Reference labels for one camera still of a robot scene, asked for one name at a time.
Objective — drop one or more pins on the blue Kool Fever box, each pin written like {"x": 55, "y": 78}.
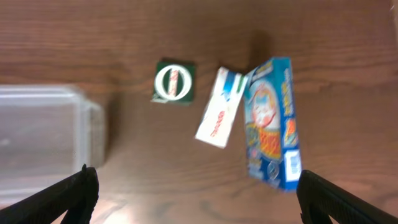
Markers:
{"x": 272, "y": 139}

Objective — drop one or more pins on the clear plastic container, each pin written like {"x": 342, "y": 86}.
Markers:
{"x": 48, "y": 132}

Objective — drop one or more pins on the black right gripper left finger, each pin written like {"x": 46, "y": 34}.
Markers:
{"x": 74, "y": 197}

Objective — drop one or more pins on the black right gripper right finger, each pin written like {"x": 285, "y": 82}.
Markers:
{"x": 322, "y": 202}

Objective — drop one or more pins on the white Panadol box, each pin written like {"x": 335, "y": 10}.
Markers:
{"x": 218, "y": 118}

